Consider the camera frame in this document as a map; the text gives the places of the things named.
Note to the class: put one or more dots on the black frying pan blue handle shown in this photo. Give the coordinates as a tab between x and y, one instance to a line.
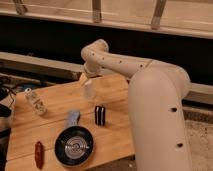
73	145

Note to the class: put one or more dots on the black white eraser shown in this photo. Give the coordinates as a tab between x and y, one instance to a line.
100	115

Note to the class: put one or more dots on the wooden board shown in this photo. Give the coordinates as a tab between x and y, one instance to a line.
111	141

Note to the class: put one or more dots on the white ceramic cup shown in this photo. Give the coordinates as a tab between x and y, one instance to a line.
89	90

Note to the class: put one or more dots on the red oblong object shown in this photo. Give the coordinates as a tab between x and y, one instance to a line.
39	154

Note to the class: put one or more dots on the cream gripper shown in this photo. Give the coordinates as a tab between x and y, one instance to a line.
90	71

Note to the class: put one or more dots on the clear plastic bottle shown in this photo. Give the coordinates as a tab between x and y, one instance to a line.
35	101

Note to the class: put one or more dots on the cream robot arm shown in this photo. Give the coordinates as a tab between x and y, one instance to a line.
155	94

